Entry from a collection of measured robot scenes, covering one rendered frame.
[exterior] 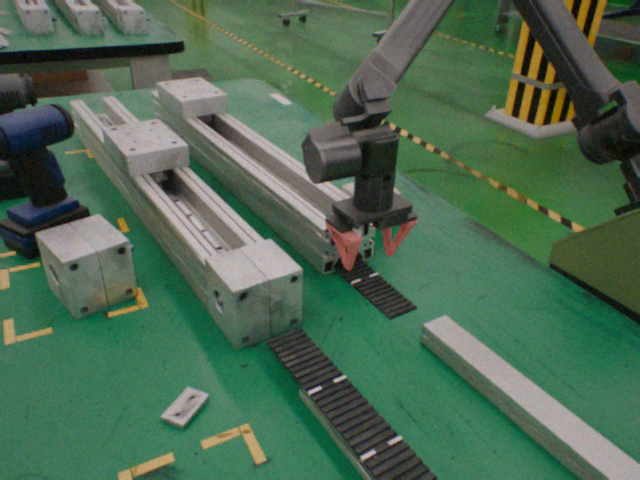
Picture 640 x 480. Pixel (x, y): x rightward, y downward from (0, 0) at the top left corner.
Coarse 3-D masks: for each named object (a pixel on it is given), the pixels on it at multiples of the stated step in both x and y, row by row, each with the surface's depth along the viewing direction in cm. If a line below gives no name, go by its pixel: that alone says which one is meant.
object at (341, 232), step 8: (328, 216) 82; (336, 216) 82; (328, 224) 82; (336, 224) 80; (344, 224) 80; (336, 232) 80; (344, 232) 79; (352, 232) 80; (336, 240) 83; (344, 240) 79; (352, 240) 78; (360, 240) 79; (344, 248) 84; (352, 248) 79; (344, 256) 84; (352, 256) 81; (344, 264) 84; (352, 264) 83
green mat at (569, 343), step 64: (256, 128) 147; (384, 256) 95; (448, 256) 95; (512, 256) 96; (0, 320) 79; (64, 320) 79; (128, 320) 79; (192, 320) 79; (320, 320) 80; (384, 320) 80; (512, 320) 81; (576, 320) 82; (0, 384) 69; (64, 384) 69; (128, 384) 69; (192, 384) 69; (256, 384) 69; (384, 384) 70; (448, 384) 70; (576, 384) 71; (0, 448) 61; (64, 448) 61; (128, 448) 61; (192, 448) 61; (320, 448) 61; (448, 448) 62; (512, 448) 62
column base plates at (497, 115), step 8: (488, 112) 401; (496, 112) 399; (496, 120) 394; (504, 120) 389; (512, 120) 384; (520, 120) 385; (568, 120) 385; (512, 128) 382; (520, 128) 378; (528, 128) 372; (536, 128) 367; (544, 128) 372; (552, 128) 372; (560, 128) 374; (568, 128) 378; (536, 136) 366; (544, 136) 368
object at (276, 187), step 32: (192, 128) 124; (224, 128) 127; (224, 160) 113; (256, 160) 114; (288, 160) 108; (256, 192) 103; (288, 192) 96; (320, 192) 98; (288, 224) 95; (320, 224) 86; (320, 256) 88
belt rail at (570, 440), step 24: (432, 336) 74; (456, 336) 73; (456, 360) 72; (480, 360) 69; (480, 384) 68; (504, 384) 66; (528, 384) 66; (504, 408) 66; (528, 408) 63; (552, 408) 63; (528, 432) 64; (552, 432) 61; (576, 432) 61; (576, 456) 59; (600, 456) 58; (624, 456) 58
